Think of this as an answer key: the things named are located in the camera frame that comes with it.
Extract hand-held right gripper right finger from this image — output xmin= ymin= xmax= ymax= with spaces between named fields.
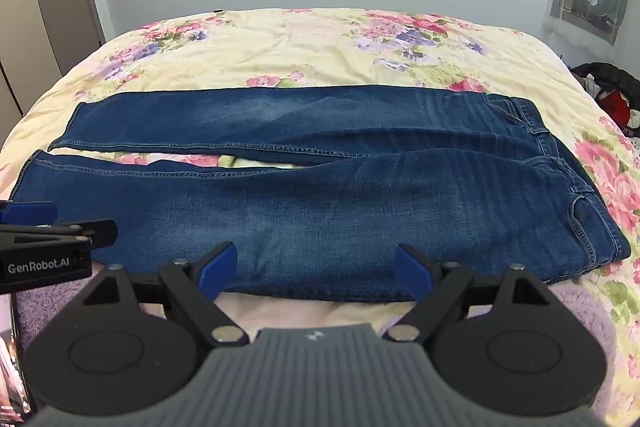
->
xmin=382 ymin=243 xmax=551 ymax=344

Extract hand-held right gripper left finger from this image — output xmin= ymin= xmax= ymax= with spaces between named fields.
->
xmin=82 ymin=241 xmax=250 ymax=348

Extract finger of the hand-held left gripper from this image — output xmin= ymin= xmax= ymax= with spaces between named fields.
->
xmin=0 ymin=201 xmax=59 ymax=225
xmin=0 ymin=219 xmax=119 ymax=253

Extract blue denim pants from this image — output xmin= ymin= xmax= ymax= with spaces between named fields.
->
xmin=12 ymin=85 xmax=631 ymax=304

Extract purple fuzzy blanket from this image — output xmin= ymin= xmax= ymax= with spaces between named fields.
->
xmin=12 ymin=279 xmax=640 ymax=427

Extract beige wardrobe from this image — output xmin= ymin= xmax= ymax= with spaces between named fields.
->
xmin=0 ymin=0 xmax=107 ymax=120

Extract yellow floral blanket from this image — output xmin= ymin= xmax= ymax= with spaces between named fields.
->
xmin=0 ymin=7 xmax=640 ymax=427

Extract pile of dark clothes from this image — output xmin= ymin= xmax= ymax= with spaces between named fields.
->
xmin=570 ymin=62 xmax=640 ymax=138

